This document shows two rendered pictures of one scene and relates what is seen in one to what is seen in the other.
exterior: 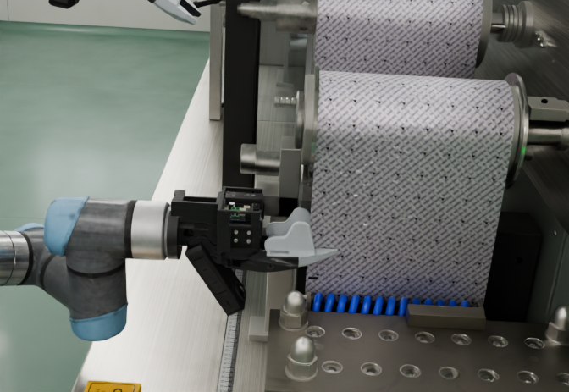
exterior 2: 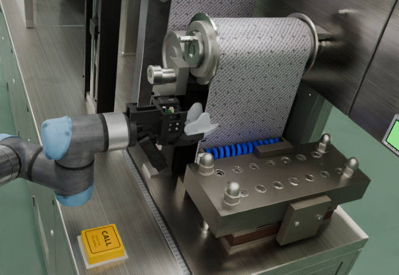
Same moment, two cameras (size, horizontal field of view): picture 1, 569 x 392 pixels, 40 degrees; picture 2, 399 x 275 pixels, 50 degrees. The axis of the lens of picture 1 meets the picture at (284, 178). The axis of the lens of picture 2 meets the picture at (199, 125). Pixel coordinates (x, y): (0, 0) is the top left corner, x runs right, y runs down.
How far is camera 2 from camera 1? 0.45 m
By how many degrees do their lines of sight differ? 30
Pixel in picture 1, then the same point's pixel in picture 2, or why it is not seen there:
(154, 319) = not seen: hidden behind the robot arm
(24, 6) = not seen: outside the picture
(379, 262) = (237, 125)
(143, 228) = (116, 132)
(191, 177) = (43, 72)
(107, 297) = (88, 179)
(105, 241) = (91, 145)
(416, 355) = (274, 174)
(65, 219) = (62, 136)
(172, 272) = not seen: hidden behind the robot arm
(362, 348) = (248, 177)
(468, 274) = (277, 124)
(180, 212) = (136, 118)
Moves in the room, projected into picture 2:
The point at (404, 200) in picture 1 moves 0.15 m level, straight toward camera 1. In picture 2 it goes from (255, 91) to (284, 130)
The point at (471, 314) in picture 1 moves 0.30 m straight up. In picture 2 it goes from (286, 145) to (328, 25)
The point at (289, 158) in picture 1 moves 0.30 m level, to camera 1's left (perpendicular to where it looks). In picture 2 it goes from (183, 72) to (34, 82)
